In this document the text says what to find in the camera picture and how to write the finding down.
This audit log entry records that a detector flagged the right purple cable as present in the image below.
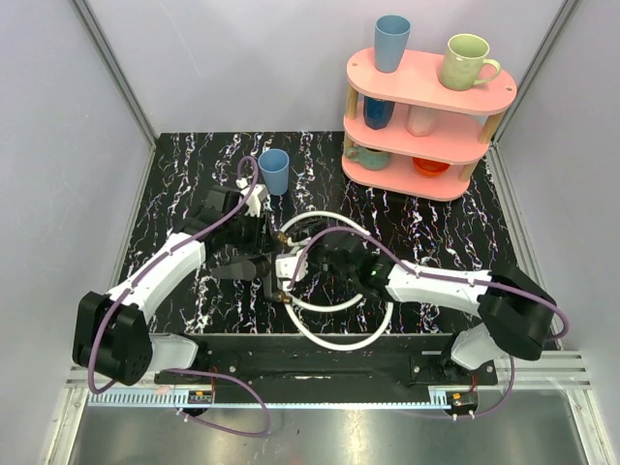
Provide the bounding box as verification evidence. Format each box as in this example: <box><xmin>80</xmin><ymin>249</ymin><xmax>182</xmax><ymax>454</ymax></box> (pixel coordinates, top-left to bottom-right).
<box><xmin>288</xmin><ymin>227</ymin><xmax>571</xmax><ymax>420</ymax></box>

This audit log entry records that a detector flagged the white flexible hose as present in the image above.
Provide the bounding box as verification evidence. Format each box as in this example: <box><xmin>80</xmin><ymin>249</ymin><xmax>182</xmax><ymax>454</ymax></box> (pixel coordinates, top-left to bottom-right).
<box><xmin>275</xmin><ymin>210</ymin><xmax>393</xmax><ymax>352</ymax></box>

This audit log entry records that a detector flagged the dark blue cup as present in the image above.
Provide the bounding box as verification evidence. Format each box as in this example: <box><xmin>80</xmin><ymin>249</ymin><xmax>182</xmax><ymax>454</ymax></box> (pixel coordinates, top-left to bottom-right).
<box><xmin>363</xmin><ymin>96</ymin><xmax>395</xmax><ymax>130</ymax></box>

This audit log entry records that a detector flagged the pink three-tier shelf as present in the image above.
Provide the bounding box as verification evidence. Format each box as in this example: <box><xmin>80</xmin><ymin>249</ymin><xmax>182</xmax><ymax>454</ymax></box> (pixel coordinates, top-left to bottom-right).
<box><xmin>342</xmin><ymin>48</ymin><xmax>517</xmax><ymax>202</ymax></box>

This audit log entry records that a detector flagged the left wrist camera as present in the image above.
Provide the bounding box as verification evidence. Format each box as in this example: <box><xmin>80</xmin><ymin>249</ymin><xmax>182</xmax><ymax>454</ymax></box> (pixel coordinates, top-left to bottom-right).
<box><xmin>235</xmin><ymin>179</ymin><xmax>268</xmax><ymax>218</ymax></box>

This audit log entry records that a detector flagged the blue cup on mat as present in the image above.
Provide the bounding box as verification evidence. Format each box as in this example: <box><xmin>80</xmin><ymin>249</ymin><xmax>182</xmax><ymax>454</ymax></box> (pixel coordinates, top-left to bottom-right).
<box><xmin>258</xmin><ymin>148</ymin><xmax>290</xmax><ymax>196</ymax></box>

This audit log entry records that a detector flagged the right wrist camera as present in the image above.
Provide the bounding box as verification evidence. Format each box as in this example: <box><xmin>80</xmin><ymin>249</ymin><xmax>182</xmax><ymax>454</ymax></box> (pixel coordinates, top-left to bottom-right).
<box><xmin>275</xmin><ymin>254</ymin><xmax>308</xmax><ymax>292</ymax></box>

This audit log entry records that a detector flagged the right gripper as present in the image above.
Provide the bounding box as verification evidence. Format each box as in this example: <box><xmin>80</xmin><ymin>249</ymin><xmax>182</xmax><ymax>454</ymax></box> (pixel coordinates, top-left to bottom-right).
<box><xmin>292</xmin><ymin>220</ymin><xmax>357</xmax><ymax>290</ymax></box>

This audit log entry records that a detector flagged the black marble mat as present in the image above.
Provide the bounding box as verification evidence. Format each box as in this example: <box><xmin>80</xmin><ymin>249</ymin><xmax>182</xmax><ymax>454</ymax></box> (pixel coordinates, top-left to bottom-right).
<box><xmin>118</xmin><ymin>132</ymin><xmax>517</xmax><ymax>334</ymax></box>

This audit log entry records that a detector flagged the blue cup on shelf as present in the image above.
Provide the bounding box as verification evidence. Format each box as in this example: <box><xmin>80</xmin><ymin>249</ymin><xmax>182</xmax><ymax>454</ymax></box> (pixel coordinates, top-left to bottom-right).
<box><xmin>374</xmin><ymin>15</ymin><xmax>411</xmax><ymax>73</ymax></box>

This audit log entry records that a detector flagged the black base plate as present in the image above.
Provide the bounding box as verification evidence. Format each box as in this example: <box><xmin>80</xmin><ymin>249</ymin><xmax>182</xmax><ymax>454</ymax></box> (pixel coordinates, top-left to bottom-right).
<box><xmin>154</xmin><ymin>334</ymin><xmax>498</xmax><ymax>402</ymax></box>

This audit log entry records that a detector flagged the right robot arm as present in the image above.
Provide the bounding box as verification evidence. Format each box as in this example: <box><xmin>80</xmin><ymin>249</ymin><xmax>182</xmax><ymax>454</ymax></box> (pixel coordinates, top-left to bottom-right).
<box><xmin>308</xmin><ymin>232</ymin><xmax>555</xmax><ymax>385</ymax></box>

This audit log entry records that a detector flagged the black spray gun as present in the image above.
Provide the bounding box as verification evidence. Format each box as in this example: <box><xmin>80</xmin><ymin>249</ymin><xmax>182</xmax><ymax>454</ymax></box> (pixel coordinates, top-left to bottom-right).
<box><xmin>211</xmin><ymin>231</ymin><xmax>292</xmax><ymax>303</ymax></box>

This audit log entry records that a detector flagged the teal ceramic mug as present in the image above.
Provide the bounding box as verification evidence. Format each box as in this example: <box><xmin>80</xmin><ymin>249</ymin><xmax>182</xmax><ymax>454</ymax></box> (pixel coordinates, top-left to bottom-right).
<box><xmin>345</xmin><ymin>146</ymin><xmax>391</xmax><ymax>171</ymax></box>

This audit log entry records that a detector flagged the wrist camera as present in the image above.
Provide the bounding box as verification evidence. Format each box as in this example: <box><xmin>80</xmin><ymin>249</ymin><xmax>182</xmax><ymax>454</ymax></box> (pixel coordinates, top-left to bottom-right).
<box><xmin>235</xmin><ymin>179</ymin><xmax>268</xmax><ymax>218</ymax></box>
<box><xmin>275</xmin><ymin>254</ymin><xmax>308</xmax><ymax>292</ymax></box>

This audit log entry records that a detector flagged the pink faceted cup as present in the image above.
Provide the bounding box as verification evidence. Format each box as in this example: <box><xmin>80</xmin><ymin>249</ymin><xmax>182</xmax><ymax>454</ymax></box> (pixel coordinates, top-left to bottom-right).
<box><xmin>405</xmin><ymin>106</ymin><xmax>438</xmax><ymax>138</ymax></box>

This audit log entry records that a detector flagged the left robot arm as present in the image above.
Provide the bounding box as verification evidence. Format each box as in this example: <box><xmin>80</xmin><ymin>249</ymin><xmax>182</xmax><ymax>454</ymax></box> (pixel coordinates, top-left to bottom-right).
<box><xmin>72</xmin><ymin>182</ymin><xmax>267</xmax><ymax>386</ymax></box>

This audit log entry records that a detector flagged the orange bowl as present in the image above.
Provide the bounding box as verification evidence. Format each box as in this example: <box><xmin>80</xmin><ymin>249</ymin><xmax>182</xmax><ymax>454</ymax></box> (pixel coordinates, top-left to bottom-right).
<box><xmin>412</xmin><ymin>158</ymin><xmax>450</xmax><ymax>178</ymax></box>

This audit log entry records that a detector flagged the green mug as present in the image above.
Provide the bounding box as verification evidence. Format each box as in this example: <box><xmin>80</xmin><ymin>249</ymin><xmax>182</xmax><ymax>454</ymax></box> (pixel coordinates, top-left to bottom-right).
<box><xmin>438</xmin><ymin>33</ymin><xmax>503</xmax><ymax>91</ymax></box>

